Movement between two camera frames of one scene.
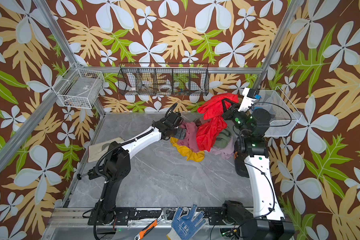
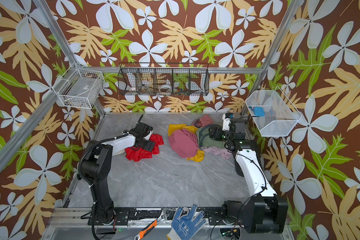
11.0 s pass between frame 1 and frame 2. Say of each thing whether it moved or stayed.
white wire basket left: stayed
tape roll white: stayed
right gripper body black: moved
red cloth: moved
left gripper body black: moved
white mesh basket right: stayed
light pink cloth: stayed
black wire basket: stayed
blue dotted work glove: stayed
